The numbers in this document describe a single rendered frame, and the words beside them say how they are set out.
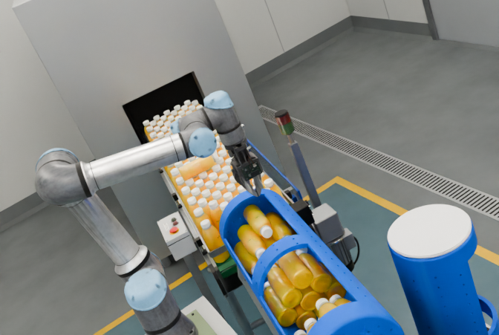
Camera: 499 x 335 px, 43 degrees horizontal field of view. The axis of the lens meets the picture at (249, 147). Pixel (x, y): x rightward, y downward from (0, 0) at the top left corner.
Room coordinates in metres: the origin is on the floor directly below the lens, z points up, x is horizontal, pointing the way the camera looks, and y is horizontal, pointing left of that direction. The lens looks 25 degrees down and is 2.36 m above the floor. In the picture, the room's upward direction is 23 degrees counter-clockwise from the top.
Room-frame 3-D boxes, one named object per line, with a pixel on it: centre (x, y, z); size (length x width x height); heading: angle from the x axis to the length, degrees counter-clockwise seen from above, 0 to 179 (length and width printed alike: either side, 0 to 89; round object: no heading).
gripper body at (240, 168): (1.73, 0.03, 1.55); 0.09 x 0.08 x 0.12; 9
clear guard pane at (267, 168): (2.85, -0.06, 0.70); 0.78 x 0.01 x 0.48; 9
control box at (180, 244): (2.33, 0.42, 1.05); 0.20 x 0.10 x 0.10; 9
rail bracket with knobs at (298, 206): (2.25, -0.09, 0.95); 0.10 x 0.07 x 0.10; 99
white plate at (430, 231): (1.73, -0.44, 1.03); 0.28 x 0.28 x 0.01
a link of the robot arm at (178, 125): (1.70, 0.13, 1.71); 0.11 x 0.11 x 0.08; 8
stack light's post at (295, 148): (2.61, -0.19, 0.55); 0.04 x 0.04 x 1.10; 9
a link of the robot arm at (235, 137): (1.74, 0.03, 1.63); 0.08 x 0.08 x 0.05
